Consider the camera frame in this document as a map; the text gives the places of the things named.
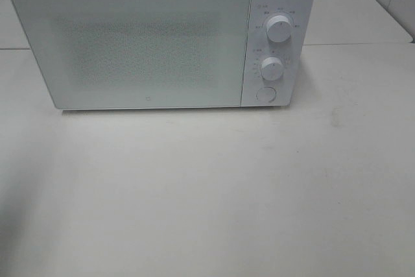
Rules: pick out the white microwave knob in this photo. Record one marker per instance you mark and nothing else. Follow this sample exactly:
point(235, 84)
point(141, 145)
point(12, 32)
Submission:
point(279, 28)
point(272, 69)

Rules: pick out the round white door release button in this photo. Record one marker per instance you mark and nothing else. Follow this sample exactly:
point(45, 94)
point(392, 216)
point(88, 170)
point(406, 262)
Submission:
point(266, 94)

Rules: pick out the white microwave door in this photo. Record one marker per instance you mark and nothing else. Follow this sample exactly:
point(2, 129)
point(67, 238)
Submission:
point(119, 54)

